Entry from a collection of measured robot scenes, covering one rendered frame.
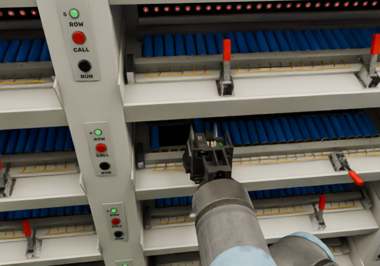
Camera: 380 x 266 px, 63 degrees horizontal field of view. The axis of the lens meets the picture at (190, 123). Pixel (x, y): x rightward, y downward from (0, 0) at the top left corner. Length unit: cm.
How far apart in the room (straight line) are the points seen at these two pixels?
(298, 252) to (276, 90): 27
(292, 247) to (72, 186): 43
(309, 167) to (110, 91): 45
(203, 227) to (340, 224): 55
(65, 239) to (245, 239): 54
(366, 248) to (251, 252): 67
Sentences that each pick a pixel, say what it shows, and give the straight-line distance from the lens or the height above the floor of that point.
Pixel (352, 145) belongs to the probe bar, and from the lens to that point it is 78.
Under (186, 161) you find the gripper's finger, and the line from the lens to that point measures 59.
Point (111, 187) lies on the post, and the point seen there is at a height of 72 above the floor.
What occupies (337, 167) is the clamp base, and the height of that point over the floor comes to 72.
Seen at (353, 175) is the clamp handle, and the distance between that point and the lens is 71.
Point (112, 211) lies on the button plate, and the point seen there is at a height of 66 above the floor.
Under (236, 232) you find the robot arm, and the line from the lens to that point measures 41.
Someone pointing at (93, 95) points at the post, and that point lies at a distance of 53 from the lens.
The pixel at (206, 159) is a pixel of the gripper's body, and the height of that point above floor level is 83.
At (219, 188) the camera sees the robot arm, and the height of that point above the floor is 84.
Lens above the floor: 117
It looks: 34 degrees down
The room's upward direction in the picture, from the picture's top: straight up
